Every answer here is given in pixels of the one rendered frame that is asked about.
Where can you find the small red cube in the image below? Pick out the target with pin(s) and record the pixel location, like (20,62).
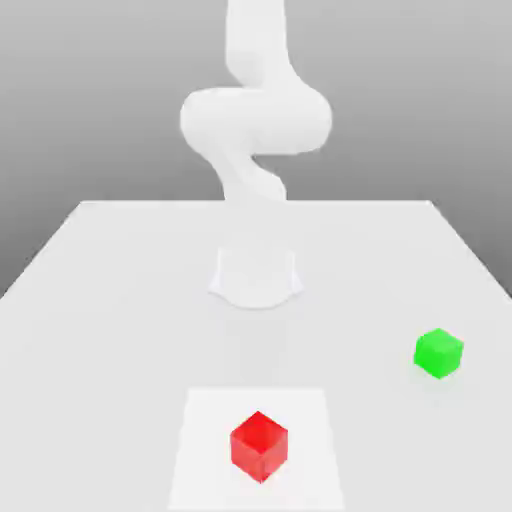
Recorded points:
(259,446)

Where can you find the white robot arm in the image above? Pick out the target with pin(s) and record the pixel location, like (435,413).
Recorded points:
(256,120)

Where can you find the small green cube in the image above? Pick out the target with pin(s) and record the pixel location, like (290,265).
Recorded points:
(438,352)

